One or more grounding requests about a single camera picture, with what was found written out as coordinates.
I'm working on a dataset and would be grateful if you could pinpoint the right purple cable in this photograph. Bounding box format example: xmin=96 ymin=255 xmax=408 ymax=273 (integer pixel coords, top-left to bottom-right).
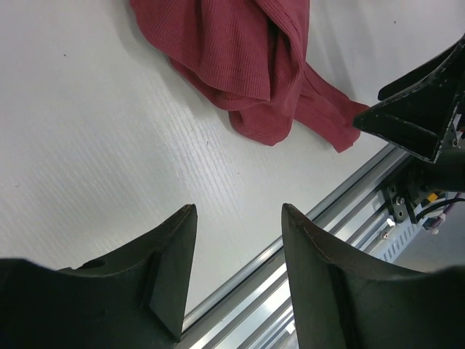
xmin=413 ymin=196 xmax=465 ymax=233

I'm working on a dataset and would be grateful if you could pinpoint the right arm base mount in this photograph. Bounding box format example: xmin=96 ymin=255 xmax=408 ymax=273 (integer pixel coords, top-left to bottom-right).
xmin=379 ymin=174 xmax=465 ymax=226

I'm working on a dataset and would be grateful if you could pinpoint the red tank top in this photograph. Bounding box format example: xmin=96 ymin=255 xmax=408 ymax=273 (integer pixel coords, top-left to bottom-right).
xmin=130 ymin=1 xmax=366 ymax=152

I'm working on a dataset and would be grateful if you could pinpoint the slotted cable duct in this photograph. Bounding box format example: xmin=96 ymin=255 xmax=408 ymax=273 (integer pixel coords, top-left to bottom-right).
xmin=371 ymin=217 xmax=428 ymax=264

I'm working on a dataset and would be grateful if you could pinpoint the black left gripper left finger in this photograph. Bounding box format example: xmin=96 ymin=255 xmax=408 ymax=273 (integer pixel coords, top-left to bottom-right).
xmin=1 ymin=204 xmax=197 ymax=348

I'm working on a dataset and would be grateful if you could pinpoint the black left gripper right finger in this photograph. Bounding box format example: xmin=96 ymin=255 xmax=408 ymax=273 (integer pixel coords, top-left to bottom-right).
xmin=282 ymin=204 xmax=464 ymax=348

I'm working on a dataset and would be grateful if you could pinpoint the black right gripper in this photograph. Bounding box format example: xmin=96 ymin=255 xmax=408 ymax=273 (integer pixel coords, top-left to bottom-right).
xmin=353 ymin=36 xmax=464 ymax=191

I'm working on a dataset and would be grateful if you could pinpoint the aluminium mounting rail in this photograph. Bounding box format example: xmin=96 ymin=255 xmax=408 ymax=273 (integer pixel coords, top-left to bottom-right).
xmin=178 ymin=145 xmax=413 ymax=348

